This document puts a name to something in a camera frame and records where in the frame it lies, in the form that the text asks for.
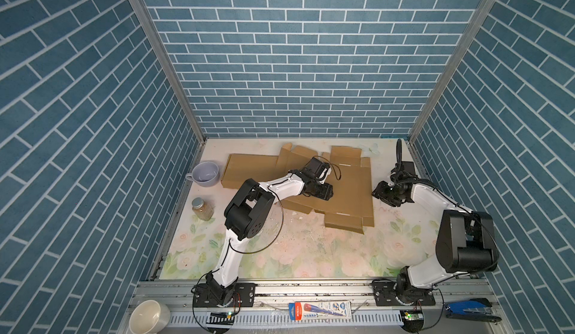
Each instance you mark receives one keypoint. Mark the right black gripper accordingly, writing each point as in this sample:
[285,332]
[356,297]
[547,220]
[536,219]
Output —
[379,191]

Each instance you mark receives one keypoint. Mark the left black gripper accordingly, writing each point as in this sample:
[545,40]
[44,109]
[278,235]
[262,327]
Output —
[326,191]

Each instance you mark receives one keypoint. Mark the brown cardboard box stack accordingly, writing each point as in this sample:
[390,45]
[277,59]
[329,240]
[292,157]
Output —
[351,207]

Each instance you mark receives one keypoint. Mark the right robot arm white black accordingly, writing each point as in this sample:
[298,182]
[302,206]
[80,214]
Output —
[465,241]

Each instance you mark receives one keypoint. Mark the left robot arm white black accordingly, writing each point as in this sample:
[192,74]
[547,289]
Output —
[247,213]

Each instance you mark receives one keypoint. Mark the lavender mug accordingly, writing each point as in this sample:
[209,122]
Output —
[205,174]

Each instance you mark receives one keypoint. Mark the small jar with lid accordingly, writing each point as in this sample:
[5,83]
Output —
[202,209]

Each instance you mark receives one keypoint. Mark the right controller board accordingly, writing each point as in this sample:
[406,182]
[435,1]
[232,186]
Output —
[413,320]

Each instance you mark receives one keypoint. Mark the controller board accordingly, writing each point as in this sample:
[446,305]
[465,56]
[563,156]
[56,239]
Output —
[220,322]
[413,320]

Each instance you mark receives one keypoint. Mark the toothpaste package red blue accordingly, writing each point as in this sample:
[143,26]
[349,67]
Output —
[305,311]

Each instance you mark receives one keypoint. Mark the blue stapler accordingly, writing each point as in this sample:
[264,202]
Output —
[476,309]

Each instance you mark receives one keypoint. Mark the left controller board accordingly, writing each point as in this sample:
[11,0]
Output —
[220,322]

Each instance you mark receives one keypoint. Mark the white bowl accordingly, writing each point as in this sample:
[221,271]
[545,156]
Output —
[149,317]

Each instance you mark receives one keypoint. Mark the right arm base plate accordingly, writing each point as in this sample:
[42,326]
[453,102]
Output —
[389,293]

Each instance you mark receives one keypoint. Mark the aluminium rail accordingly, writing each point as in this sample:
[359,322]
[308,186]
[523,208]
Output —
[270,314]

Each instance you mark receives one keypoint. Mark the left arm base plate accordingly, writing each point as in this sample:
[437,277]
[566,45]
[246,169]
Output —
[243,295]

